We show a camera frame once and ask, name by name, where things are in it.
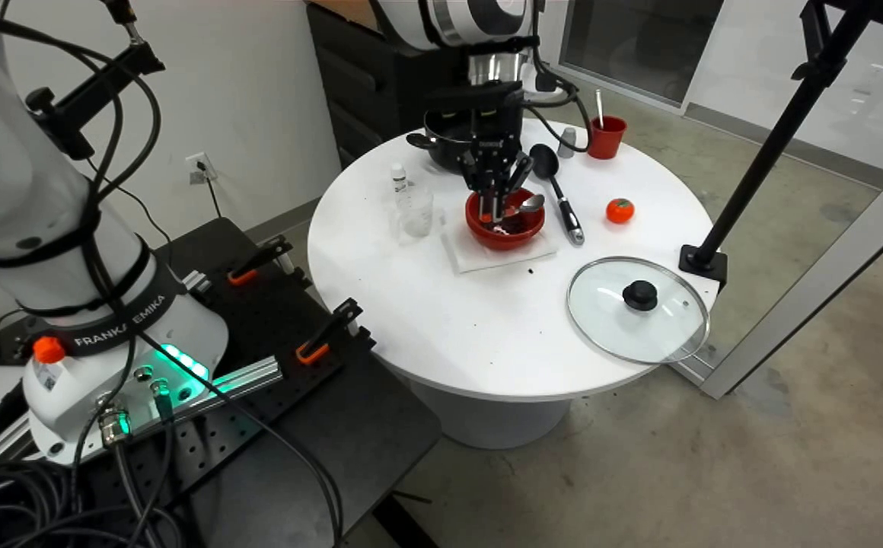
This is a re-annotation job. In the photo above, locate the white table pedestal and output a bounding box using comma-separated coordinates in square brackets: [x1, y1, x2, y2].
[408, 378, 571, 454]

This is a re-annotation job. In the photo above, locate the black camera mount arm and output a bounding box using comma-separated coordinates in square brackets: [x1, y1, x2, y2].
[25, 0, 167, 163]

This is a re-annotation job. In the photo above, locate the clear glass measuring cup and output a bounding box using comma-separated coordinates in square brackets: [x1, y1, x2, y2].
[391, 184, 448, 247]

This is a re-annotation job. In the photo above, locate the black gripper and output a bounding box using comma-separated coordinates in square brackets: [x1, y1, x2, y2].
[421, 82, 537, 222]

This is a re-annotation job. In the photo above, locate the black serving ladle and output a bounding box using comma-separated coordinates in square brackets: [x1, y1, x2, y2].
[528, 140, 587, 251]

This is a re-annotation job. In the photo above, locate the white wall outlet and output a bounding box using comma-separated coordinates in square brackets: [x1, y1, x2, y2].
[184, 148, 219, 188]

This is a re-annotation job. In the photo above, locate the aluminium rail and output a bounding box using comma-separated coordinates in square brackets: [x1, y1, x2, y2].
[0, 353, 285, 466]

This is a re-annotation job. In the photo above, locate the small red-handled metal spoon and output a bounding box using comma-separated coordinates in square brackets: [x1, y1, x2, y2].
[491, 192, 547, 231]

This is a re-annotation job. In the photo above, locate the glass pot lid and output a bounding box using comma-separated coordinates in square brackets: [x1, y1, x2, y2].
[563, 252, 713, 369]

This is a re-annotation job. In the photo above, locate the black camera tripod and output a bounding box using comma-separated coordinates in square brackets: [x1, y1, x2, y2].
[676, 0, 883, 291]

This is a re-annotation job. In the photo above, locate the white cutting board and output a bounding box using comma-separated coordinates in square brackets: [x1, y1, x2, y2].
[442, 215, 563, 278]

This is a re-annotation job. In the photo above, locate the black floor cable bundle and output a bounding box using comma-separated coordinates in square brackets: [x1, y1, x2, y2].
[0, 459, 193, 548]

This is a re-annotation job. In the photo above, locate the black orange-tipped clamp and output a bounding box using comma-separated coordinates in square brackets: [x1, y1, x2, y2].
[221, 235, 295, 291]
[292, 297, 364, 369]

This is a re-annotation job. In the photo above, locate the black cabinet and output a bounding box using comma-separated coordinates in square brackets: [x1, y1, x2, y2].
[305, 0, 491, 172]

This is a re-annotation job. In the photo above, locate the red bowl with beans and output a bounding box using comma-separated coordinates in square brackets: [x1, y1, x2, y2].
[463, 184, 547, 252]

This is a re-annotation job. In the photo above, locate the red cup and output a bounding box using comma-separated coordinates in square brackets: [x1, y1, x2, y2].
[586, 114, 631, 163]

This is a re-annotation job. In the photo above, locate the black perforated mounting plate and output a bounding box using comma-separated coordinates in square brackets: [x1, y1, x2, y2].
[0, 215, 446, 548]

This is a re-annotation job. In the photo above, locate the orange robot base button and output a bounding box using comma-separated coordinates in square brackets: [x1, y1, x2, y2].
[31, 335, 70, 369]

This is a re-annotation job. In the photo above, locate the grey metal door frame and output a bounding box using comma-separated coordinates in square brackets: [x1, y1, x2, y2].
[671, 140, 883, 403]

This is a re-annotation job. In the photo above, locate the orange toy tomato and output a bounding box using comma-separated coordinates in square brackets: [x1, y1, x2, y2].
[604, 195, 637, 229]

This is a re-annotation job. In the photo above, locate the black cooking pot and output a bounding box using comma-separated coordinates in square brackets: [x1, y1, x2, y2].
[406, 102, 528, 178]

